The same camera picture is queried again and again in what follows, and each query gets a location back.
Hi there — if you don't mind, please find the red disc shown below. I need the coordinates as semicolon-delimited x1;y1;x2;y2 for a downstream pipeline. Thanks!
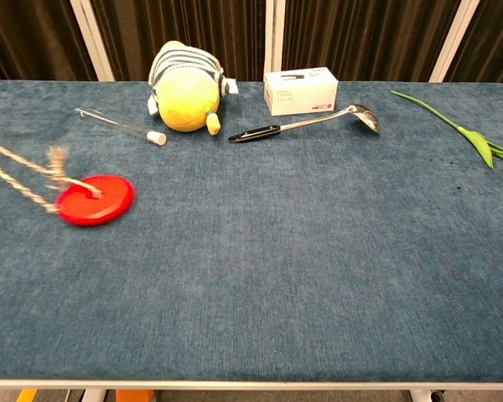
55;174;136;227

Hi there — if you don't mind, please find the beige twisted rope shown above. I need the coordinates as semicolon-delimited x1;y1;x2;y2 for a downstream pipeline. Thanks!
0;134;104;214

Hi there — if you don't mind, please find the blue fabric table mat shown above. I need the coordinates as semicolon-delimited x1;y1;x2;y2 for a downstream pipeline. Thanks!
0;79;503;384

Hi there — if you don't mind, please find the yellow plush toy striped shirt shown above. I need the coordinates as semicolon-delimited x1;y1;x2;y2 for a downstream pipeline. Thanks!
148;40;239;137

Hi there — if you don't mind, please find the white cardboard box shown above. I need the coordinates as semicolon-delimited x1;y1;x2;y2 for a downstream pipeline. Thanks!
262;66;340;117

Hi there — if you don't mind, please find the clear glass test tube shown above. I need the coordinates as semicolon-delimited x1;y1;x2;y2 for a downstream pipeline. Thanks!
75;106;168;147

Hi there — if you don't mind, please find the dark brown curtain panel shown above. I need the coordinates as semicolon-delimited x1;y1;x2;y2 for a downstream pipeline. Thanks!
90;0;273;83
443;0;503;85
281;0;463;83
0;0;98;88

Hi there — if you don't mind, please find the pink artificial tulip flower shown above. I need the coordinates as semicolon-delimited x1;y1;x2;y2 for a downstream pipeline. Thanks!
390;90;503;169

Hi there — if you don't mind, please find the steel ladle black handle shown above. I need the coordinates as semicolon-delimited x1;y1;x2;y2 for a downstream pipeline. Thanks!
228;103;382;144

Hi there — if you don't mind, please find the white frame post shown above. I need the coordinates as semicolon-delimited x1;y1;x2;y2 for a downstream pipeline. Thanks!
428;0;481;83
263;0;286;83
70;0;115;82

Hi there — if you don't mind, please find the white table frame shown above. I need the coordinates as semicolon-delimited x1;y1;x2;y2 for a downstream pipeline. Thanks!
0;379;503;402

